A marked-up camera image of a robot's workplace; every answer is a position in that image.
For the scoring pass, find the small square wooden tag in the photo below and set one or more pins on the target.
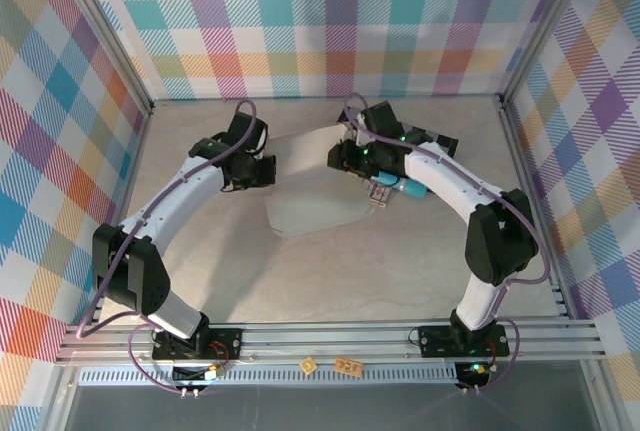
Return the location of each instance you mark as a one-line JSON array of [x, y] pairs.
[[308, 366]]

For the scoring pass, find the aluminium frame post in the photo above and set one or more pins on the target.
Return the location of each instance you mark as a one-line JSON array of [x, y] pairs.
[[100, 31], [545, 26]]

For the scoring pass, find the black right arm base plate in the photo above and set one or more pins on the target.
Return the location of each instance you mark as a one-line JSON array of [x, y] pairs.
[[435, 338]]

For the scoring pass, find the small printed card box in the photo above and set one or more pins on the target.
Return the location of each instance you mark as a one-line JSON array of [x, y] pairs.
[[379, 196]]

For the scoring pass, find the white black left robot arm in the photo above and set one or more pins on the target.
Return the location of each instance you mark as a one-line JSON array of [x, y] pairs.
[[165, 201]]

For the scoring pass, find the teal marker pen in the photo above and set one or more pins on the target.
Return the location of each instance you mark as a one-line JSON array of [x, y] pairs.
[[405, 187]]

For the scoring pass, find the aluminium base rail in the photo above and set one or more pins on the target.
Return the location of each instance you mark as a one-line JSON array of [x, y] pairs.
[[325, 338]]

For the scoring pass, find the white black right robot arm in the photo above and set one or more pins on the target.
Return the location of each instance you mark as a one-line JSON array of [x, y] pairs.
[[450, 181]]

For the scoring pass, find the black grey checkered board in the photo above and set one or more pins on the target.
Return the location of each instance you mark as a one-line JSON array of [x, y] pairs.
[[442, 143]]

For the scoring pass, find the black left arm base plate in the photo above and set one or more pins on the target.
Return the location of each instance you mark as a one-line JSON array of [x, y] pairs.
[[225, 341]]

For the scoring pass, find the rectangular wooden tag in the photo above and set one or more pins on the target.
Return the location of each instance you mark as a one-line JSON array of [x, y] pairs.
[[348, 367]]

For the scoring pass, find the pink paper box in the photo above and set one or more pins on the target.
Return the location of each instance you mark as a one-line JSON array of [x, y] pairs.
[[310, 191]]

